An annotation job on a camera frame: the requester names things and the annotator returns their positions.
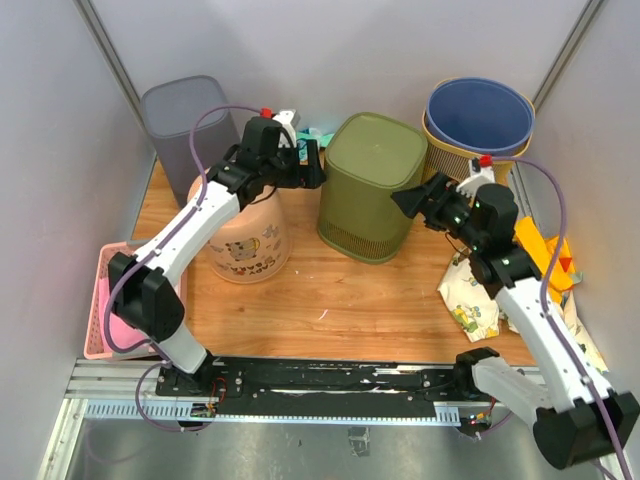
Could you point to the peach plastic bucket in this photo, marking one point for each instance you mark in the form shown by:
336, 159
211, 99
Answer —
255, 244

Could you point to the pink towel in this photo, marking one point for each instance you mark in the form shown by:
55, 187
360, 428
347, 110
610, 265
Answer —
122, 335

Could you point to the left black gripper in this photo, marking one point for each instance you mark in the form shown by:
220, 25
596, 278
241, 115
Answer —
303, 176

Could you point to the pink plastic basket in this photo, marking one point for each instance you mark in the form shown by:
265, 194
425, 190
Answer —
93, 347

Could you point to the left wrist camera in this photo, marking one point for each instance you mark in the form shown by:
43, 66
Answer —
289, 119

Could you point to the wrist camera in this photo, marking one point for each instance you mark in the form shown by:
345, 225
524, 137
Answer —
289, 119
480, 173

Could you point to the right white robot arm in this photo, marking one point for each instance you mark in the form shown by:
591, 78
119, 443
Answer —
575, 416

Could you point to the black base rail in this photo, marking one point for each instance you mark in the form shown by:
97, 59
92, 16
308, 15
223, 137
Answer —
328, 382

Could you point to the grey mesh waste bin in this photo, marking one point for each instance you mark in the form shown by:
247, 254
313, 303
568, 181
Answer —
169, 112

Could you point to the yellow cloth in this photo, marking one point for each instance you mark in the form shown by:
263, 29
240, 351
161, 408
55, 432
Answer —
564, 272

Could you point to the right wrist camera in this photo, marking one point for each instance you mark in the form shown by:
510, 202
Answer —
480, 173

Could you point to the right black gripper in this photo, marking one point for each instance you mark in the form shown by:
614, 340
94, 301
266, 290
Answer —
413, 200

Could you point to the blue plastic bucket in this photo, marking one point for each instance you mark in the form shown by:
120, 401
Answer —
480, 115

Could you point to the teal patterned cloth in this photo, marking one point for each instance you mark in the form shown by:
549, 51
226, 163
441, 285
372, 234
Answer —
311, 134

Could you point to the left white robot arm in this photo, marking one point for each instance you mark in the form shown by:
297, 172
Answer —
142, 284

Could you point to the green mesh waste bin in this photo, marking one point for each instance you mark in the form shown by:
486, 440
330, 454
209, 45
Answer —
369, 158

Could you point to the white cartoon print cloth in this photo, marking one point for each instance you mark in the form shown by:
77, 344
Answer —
481, 318

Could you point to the white cable duct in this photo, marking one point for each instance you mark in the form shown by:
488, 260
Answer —
279, 410

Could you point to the yellow mesh waste bin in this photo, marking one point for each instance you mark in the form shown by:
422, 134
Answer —
453, 161

